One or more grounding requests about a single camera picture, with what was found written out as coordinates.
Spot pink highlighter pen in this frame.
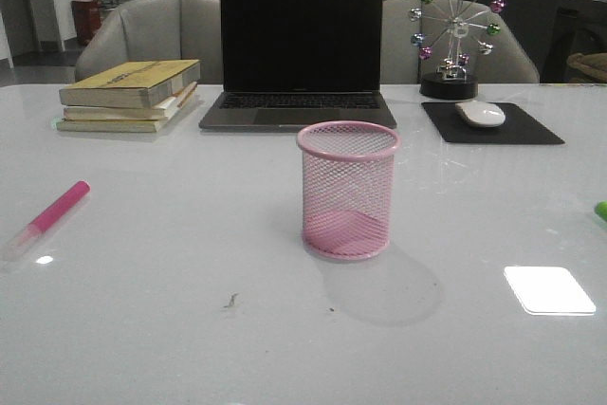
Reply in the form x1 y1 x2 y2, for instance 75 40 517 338
1 180 90 263

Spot green highlighter pen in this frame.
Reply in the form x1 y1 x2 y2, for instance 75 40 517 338
594 201 607 221

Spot pink mesh pen holder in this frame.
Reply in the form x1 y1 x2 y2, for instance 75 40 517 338
297 120 401 260

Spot grey open laptop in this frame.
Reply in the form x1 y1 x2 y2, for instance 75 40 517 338
199 0 396 131

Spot middle cream book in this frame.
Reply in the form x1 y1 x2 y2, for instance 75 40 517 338
64 83 198 120

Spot right grey armchair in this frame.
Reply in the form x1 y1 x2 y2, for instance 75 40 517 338
380 0 540 84

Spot grey armchair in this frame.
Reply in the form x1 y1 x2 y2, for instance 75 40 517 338
380 0 540 84
75 0 223 84

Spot white computer mouse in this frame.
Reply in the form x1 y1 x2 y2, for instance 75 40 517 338
454 100 506 128

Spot left grey armchair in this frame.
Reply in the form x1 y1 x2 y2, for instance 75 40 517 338
75 0 223 84

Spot top yellow book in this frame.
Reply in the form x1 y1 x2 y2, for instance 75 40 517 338
59 60 200 108

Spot black mouse pad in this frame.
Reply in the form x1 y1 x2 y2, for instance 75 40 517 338
421 101 565 145

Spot ferris wheel desk ornament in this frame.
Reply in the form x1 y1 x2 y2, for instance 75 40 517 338
407 0 506 100

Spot bottom pale book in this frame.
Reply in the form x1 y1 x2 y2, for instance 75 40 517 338
55 107 182 133

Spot red trash bin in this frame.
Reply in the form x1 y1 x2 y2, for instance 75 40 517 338
71 0 101 46

